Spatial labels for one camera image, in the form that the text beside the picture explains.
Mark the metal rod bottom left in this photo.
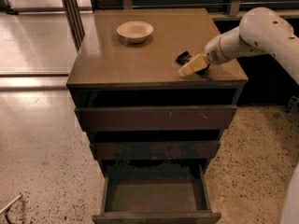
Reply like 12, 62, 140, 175
0, 194, 23, 215

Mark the top drawer front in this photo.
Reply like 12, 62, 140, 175
75, 105, 237, 132

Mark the open bottom drawer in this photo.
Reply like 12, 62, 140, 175
93, 163, 221, 224

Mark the metal window frame post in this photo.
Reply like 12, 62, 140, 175
62, 0, 85, 50

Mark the middle drawer front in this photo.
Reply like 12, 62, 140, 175
90, 141, 220, 160

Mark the white ceramic bowl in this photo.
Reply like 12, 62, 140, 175
117, 21, 153, 44

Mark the brown drawer cabinet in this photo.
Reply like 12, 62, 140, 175
65, 7, 249, 224

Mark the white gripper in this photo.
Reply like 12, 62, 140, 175
178, 35, 228, 78

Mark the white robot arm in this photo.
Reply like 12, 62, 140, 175
179, 7, 299, 224

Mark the black rxbar chocolate bar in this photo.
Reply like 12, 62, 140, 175
176, 50, 211, 77

